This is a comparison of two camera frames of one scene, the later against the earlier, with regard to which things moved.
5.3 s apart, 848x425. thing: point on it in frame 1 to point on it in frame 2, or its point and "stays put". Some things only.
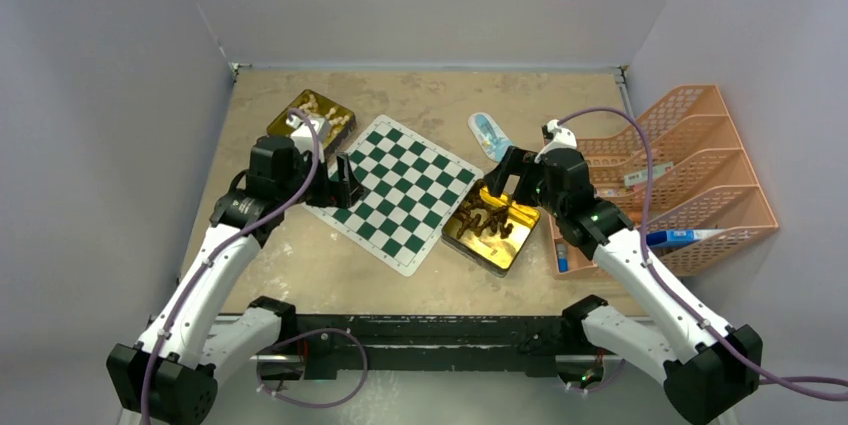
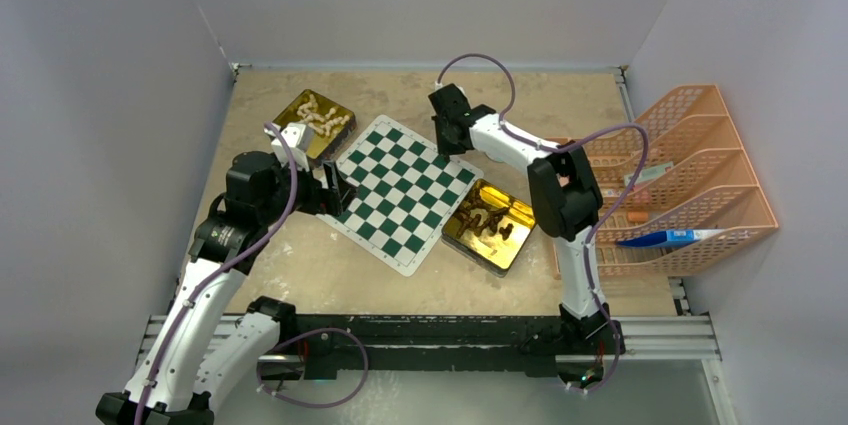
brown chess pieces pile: (475, 213) stays put
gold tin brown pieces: (487, 231) stays put
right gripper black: (515, 161) to (444, 148)
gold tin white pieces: (313, 105) stays put
